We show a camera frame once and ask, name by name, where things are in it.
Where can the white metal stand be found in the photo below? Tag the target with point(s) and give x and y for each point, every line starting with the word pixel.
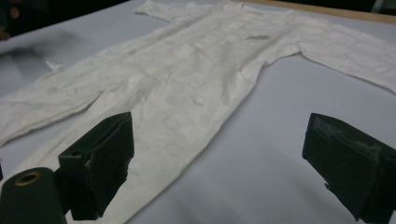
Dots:
pixel 378 5

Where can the light blue table mat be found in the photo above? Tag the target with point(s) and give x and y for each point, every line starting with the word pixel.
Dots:
pixel 280 109

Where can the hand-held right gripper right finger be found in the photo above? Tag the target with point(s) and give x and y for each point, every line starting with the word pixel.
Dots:
pixel 351 168

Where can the white baby romper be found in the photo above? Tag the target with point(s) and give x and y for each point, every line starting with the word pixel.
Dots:
pixel 186 77

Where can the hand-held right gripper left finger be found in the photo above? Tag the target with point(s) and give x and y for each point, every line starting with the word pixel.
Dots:
pixel 99 161

